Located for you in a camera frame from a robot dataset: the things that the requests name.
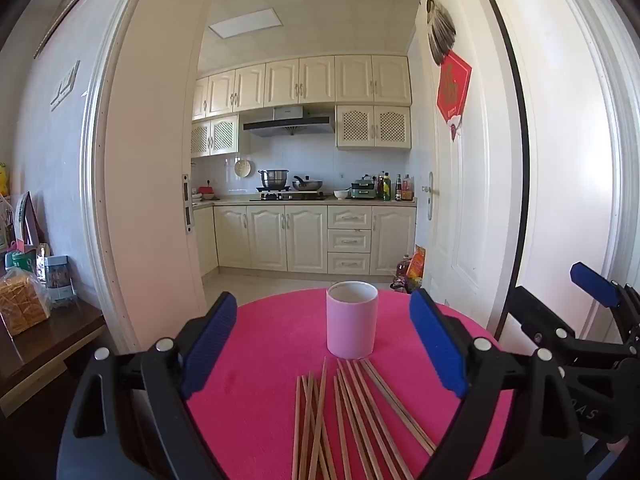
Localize white panel door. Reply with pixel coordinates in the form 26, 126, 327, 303
407, 0, 526, 333

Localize ceiling light panel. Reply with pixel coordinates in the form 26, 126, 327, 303
208, 8, 283, 40

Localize cream kitchen cabinets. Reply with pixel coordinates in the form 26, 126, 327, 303
192, 203, 417, 277
192, 55, 412, 121

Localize cream sliding door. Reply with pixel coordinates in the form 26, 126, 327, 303
103, 0, 226, 356

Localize bagged bread loaf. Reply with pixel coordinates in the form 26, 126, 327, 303
0, 267, 52, 337

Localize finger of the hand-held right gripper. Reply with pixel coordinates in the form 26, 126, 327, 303
570, 261, 640, 346
505, 285, 629, 367

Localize green canister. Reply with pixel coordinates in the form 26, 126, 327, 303
5, 250, 38, 276

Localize metal door latch plate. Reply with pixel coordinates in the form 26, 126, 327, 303
182, 174, 195, 235

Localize steel stockpot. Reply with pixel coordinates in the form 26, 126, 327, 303
258, 169, 290, 191

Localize red diamond door decoration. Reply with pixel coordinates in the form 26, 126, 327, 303
436, 50, 473, 142

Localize cream lower kitchen cabinets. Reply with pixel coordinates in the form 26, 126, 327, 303
192, 203, 417, 277

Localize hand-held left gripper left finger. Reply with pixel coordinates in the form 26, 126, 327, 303
56, 291, 238, 480

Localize bunch of wooden chopsticks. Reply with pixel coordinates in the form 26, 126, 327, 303
291, 356, 437, 480

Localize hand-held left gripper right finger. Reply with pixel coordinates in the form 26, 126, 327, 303
409, 287, 586, 480

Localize green electric cooker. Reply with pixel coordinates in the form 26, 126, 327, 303
351, 176, 378, 200

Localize kitchen countertop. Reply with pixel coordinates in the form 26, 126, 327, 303
192, 197, 417, 207

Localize pink round tablecloth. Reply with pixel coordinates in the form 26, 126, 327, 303
182, 287, 516, 480

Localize white wall ornament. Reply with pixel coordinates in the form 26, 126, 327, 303
50, 60, 81, 112

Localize cream lattice door cabinet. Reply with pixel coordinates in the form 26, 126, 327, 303
190, 115, 240, 158
336, 105, 412, 150

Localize gas stove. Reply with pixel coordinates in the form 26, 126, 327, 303
250, 187, 326, 202

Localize cream upper kitchen cabinets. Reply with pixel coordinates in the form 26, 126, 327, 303
192, 55, 412, 121

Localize wooden sideboard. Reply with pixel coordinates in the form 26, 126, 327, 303
0, 302, 108, 418

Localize range hood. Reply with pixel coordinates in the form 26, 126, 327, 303
243, 106, 335, 137

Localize feather fan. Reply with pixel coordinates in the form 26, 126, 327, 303
425, 0, 457, 67

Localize pink cup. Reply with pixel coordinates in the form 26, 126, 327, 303
326, 280, 378, 360

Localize silver door handle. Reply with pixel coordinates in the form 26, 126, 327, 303
421, 171, 441, 221

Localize orange snack bag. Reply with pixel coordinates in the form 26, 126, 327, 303
406, 245, 427, 281

